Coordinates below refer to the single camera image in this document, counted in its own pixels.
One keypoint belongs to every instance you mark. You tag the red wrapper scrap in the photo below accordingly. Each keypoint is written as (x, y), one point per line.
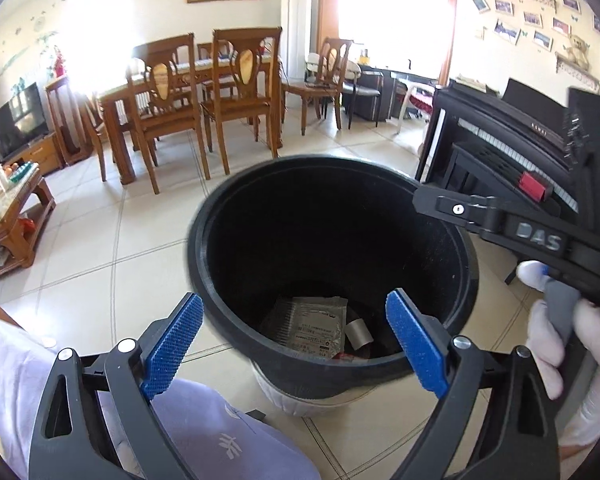
(346, 356)

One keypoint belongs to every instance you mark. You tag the small grey cylinder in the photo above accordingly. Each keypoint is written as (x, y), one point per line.
(358, 332)

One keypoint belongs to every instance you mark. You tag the flat screen television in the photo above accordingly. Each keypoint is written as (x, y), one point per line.
(20, 117)

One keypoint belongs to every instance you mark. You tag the red flower potted plant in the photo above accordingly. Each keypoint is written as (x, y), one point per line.
(58, 60)

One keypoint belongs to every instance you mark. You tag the clear plastic label packet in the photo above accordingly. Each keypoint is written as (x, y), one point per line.
(310, 327)

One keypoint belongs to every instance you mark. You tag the group of wall photos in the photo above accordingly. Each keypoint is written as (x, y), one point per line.
(505, 30)

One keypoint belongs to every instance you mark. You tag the small red block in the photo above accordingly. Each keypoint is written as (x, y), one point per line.
(534, 186)

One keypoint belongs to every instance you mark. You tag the black digital piano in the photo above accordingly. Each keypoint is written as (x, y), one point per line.
(500, 120)

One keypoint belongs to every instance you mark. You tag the wooden marble coffee table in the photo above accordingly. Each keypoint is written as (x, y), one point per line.
(15, 220)

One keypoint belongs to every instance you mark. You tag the wooden dining table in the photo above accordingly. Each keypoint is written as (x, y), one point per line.
(120, 97)

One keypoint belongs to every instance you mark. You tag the wooden television stand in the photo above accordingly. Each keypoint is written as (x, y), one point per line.
(40, 155)

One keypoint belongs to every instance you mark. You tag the teddy bear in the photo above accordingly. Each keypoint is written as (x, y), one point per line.
(576, 50)

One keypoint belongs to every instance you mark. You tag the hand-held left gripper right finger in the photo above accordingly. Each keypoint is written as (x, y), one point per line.
(417, 345)

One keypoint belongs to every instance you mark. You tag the white plastic chair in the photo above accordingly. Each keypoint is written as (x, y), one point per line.
(411, 105)

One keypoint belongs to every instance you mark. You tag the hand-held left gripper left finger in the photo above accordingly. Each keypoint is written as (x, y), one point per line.
(172, 345)

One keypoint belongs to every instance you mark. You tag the white wall shelf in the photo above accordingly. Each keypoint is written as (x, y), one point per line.
(577, 72)

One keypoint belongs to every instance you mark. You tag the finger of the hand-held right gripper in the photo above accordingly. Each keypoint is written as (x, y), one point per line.
(472, 215)

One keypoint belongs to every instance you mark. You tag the wooden plant stand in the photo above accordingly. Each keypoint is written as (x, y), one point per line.
(65, 120)

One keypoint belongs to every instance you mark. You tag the dark armchair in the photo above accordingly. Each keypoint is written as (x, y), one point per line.
(372, 92)

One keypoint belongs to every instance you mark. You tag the black plastic bin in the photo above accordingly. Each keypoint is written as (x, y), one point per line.
(325, 230)

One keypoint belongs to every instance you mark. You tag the lilac floral tablecloth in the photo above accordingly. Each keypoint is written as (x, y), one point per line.
(220, 435)

